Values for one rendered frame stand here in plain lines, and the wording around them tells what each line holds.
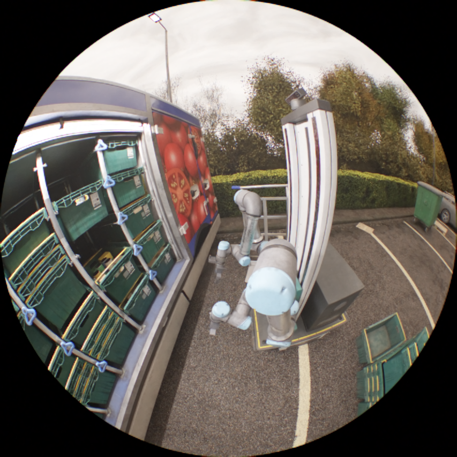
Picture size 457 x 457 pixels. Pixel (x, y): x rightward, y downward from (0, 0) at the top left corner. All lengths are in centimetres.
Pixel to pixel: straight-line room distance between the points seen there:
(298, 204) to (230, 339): 146
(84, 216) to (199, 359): 161
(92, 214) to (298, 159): 121
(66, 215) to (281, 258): 101
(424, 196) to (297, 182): 554
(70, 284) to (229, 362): 146
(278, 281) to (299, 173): 57
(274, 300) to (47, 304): 101
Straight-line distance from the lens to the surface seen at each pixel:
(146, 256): 129
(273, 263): 32
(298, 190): 77
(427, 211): 597
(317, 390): 171
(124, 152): 129
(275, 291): 29
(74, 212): 97
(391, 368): 150
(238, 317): 67
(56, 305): 98
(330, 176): 52
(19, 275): 92
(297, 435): 182
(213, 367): 165
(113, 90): 127
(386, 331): 226
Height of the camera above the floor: 159
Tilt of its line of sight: 28 degrees down
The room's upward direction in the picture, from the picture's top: 11 degrees counter-clockwise
